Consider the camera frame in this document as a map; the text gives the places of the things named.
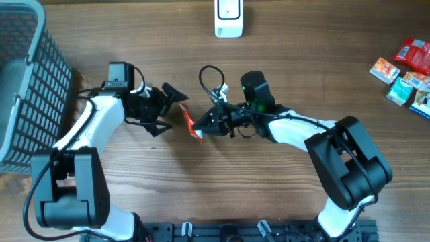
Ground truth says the white barcode scanner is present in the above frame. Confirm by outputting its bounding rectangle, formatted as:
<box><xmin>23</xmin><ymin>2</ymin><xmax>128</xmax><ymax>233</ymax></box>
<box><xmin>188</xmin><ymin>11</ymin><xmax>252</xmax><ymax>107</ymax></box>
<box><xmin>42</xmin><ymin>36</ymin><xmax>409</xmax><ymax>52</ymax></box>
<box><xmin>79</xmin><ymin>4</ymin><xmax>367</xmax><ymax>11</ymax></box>
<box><xmin>214</xmin><ymin>0</ymin><xmax>243</xmax><ymax>38</ymax></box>

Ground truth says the red candy bag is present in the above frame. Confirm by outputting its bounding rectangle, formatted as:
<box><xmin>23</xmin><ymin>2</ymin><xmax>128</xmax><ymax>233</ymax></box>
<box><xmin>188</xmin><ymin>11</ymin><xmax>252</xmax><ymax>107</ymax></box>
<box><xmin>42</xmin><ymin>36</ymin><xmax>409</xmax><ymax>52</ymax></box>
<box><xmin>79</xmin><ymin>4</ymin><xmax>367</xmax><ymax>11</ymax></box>
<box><xmin>392</xmin><ymin>38</ymin><xmax>429</xmax><ymax>75</ymax></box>

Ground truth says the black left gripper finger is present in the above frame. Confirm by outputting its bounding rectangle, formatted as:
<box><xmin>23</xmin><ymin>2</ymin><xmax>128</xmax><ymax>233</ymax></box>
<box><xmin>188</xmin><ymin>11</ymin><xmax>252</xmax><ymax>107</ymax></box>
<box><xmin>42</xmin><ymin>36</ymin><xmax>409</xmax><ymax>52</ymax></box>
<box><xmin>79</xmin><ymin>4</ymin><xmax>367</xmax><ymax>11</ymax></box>
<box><xmin>141</xmin><ymin>120</ymin><xmax>172</xmax><ymax>137</ymax></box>
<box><xmin>161</xmin><ymin>82</ymin><xmax>189</xmax><ymax>116</ymax></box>

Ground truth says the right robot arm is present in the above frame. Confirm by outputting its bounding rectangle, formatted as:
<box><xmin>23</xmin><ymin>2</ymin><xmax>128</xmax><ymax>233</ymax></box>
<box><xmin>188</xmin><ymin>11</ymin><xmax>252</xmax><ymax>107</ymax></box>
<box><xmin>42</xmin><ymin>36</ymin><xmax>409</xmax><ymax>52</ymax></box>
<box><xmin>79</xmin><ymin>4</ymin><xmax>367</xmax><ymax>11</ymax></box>
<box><xmin>192</xmin><ymin>71</ymin><xmax>393</xmax><ymax>241</ymax></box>

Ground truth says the teal small box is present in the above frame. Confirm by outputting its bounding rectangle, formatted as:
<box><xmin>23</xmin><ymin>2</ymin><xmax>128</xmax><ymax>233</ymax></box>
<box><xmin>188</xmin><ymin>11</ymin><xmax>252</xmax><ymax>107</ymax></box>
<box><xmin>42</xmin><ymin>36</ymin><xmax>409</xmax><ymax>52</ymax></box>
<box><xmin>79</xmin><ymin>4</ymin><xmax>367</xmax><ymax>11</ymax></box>
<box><xmin>386</xmin><ymin>77</ymin><xmax>413</xmax><ymax>106</ymax></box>

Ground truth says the orange small box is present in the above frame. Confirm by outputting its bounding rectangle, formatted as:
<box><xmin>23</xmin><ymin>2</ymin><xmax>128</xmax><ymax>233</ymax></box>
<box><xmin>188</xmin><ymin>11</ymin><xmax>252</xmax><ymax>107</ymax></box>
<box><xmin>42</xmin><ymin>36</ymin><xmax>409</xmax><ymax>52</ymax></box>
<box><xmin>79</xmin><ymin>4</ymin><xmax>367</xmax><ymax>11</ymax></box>
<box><xmin>404</xmin><ymin>71</ymin><xmax>429</xmax><ymax>92</ymax></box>
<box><xmin>369</xmin><ymin>58</ymin><xmax>400</xmax><ymax>84</ymax></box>

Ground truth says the black right camera cable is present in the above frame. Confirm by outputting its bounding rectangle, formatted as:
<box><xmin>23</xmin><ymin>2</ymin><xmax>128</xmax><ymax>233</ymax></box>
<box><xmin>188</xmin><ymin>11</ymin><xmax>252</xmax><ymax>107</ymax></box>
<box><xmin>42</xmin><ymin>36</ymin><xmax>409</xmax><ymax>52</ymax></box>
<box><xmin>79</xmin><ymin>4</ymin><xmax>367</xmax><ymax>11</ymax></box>
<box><xmin>198</xmin><ymin>65</ymin><xmax>380</xmax><ymax>240</ymax></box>

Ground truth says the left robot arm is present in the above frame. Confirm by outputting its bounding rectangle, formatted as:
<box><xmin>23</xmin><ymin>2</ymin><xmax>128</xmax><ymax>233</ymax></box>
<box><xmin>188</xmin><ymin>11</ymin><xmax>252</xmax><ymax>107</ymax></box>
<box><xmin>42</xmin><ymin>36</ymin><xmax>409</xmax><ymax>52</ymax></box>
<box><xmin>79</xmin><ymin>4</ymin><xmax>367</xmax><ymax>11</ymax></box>
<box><xmin>23</xmin><ymin>62</ymin><xmax>188</xmax><ymax>241</ymax></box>

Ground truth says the grey plastic mesh basket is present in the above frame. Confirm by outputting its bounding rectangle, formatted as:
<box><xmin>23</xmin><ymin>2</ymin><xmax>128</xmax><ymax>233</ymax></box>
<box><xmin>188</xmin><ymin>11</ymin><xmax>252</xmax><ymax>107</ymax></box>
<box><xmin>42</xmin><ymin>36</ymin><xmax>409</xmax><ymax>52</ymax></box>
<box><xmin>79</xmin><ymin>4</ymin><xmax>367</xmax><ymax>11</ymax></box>
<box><xmin>1</xmin><ymin>1</ymin><xmax>73</xmax><ymax>174</ymax></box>

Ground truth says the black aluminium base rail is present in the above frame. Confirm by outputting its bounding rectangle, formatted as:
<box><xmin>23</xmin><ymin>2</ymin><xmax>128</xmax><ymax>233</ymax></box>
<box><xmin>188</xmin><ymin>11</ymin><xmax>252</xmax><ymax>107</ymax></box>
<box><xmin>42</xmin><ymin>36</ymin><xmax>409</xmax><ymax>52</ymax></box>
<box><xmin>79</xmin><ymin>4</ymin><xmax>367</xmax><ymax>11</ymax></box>
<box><xmin>140</xmin><ymin>220</ymin><xmax>380</xmax><ymax>242</ymax></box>

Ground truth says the red stick sachet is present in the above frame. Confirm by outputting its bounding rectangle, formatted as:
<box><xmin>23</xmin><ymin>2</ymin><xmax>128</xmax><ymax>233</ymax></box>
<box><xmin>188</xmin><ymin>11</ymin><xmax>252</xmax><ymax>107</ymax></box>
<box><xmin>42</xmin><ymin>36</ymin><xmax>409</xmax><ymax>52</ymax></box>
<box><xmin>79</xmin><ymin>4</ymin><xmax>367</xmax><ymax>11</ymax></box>
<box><xmin>179</xmin><ymin>102</ymin><xmax>203</xmax><ymax>143</ymax></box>

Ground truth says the white cream snack bag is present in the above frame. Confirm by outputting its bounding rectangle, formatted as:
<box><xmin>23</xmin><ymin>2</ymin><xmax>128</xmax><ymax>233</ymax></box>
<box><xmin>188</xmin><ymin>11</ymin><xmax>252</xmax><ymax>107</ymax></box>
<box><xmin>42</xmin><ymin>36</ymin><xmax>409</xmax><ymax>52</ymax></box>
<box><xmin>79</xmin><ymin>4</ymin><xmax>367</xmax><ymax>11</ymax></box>
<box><xmin>409</xmin><ymin>90</ymin><xmax>430</xmax><ymax>120</ymax></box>

